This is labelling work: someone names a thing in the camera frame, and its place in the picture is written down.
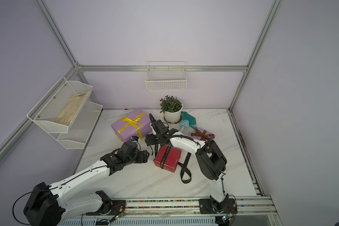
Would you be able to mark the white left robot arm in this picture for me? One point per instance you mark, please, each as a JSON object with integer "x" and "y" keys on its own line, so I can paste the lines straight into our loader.
{"x": 48, "y": 205}

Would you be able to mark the beige cloth in shelf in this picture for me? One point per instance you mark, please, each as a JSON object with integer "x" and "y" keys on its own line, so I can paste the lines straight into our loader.
{"x": 67, "y": 115}

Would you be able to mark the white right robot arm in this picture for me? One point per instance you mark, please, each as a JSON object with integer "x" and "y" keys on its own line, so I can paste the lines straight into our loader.
{"x": 212, "y": 164}

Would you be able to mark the white mesh two-tier shelf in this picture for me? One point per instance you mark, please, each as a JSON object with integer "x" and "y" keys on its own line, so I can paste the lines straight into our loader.
{"x": 77, "y": 134}

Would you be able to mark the black lettered ribbon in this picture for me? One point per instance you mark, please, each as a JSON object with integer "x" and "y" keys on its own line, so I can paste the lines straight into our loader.
{"x": 185, "y": 173}

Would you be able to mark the white wire wall basket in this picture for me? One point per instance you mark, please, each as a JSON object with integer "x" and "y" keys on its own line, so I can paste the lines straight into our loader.
{"x": 166, "y": 75}

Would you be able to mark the aluminium frame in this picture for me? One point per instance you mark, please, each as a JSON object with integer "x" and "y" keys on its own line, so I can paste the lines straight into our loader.
{"x": 69, "y": 69}

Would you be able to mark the green potted plant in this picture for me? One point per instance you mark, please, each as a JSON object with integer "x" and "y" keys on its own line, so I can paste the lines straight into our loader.
{"x": 170, "y": 104}

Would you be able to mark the white plant pot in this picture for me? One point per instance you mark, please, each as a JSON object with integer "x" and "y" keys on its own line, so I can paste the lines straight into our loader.
{"x": 173, "y": 117}

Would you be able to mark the yellow satin ribbon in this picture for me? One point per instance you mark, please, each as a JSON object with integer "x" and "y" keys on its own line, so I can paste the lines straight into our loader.
{"x": 135, "y": 123}

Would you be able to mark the teal cloth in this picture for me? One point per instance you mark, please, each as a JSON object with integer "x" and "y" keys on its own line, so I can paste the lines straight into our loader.
{"x": 192, "y": 120}

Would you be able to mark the brown satin ribbon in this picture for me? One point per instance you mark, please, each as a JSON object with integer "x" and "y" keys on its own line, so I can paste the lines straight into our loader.
{"x": 202, "y": 134}

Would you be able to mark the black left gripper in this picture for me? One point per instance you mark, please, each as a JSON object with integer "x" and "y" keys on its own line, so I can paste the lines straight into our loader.
{"x": 143, "y": 157}

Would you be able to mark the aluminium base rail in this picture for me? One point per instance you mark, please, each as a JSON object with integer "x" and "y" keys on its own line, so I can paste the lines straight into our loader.
{"x": 259, "y": 210}

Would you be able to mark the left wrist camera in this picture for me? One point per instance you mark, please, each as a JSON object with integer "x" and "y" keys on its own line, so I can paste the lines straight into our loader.
{"x": 134, "y": 138}

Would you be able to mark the large purple gift box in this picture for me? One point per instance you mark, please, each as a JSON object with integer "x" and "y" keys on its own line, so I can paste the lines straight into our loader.
{"x": 130, "y": 131}

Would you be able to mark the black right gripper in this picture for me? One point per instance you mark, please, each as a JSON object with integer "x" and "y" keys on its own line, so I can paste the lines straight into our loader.
{"x": 149, "y": 140}

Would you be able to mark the red gift box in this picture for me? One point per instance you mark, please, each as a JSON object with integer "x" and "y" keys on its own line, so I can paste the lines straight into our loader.
{"x": 168, "y": 158}

